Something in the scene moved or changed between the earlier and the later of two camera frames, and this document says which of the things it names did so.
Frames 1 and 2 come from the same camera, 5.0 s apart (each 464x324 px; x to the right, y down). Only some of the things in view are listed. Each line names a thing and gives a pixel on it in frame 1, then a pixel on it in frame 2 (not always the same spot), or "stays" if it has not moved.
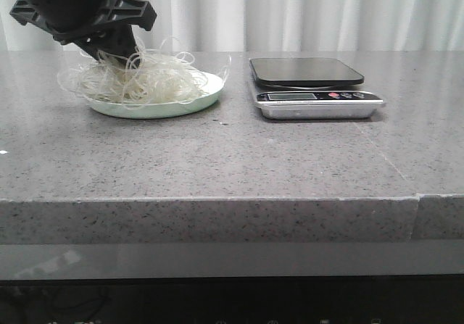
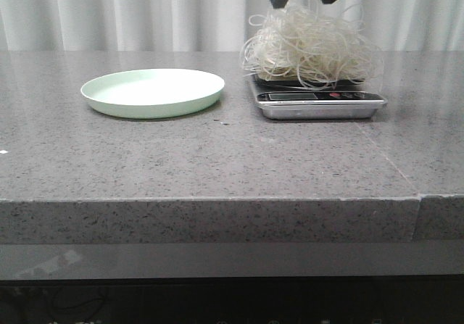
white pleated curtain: (281, 14) stays
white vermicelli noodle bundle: (163, 72) → (310, 43)
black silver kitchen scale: (306, 88) stays
